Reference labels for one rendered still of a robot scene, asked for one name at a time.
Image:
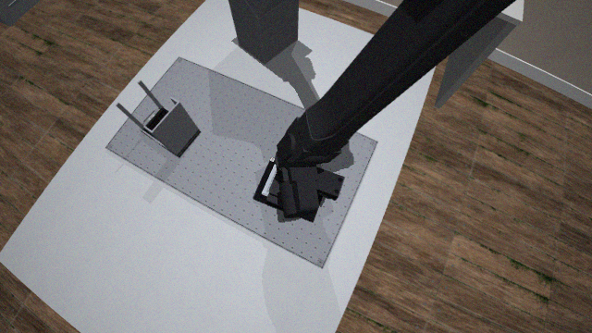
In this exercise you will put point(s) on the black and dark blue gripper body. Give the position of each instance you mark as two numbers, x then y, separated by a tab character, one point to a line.
274	195

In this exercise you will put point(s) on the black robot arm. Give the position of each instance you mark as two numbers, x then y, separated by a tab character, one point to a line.
417	36

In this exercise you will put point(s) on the white well plate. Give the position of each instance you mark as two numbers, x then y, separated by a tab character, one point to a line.
269	181

